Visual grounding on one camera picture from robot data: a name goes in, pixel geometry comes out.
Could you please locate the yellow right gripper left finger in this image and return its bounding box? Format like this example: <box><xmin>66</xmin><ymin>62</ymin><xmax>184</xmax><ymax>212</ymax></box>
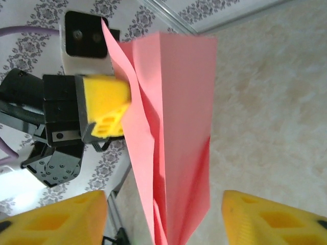
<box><xmin>0</xmin><ymin>190</ymin><xmax>108</xmax><ymax>245</ymax></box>

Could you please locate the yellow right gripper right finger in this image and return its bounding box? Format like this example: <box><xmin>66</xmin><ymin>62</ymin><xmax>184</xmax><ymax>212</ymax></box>
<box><xmin>221</xmin><ymin>189</ymin><xmax>327</xmax><ymax>245</ymax></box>

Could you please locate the pink cloth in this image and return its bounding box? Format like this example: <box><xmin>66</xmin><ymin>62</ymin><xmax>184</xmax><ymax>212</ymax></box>
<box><xmin>101</xmin><ymin>17</ymin><xmax>218</xmax><ymax>245</ymax></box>

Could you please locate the black sleeved gripper cable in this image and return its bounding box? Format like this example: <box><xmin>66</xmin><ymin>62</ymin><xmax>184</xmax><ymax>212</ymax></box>
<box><xmin>0</xmin><ymin>100</ymin><xmax>46</xmax><ymax>126</ymax></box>

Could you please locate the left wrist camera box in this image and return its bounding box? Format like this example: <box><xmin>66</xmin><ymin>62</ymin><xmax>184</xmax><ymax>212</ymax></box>
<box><xmin>59</xmin><ymin>10</ymin><xmax>121</xmax><ymax>77</ymax></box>

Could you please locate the aluminium left side rail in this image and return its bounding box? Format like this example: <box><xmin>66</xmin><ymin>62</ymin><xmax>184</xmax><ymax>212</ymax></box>
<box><xmin>107</xmin><ymin>158</ymin><xmax>133</xmax><ymax>245</ymax></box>

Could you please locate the aluminium rail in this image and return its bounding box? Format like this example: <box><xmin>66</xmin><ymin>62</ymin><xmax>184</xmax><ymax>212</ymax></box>
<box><xmin>107</xmin><ymin>158</ymin><xmax>133</xmax><ymax>245</ymax></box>
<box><xmin>195</xmin><ymin>0</ymin><xmax>292</xmax><ymax>34</ymax></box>

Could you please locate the aluminium left frame post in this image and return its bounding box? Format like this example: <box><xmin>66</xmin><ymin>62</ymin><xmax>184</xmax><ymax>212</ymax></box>
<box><xmin>142</xmin><ymin>0</ymin><xmax>199</xmax><ymax>34</ymax></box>

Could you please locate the aluminium back rail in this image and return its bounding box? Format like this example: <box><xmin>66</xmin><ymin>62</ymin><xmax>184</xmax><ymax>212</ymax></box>
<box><xmin>195</xmin><ymin>0</ymin><xmax>292</xmax><ymax>34</ymax></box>

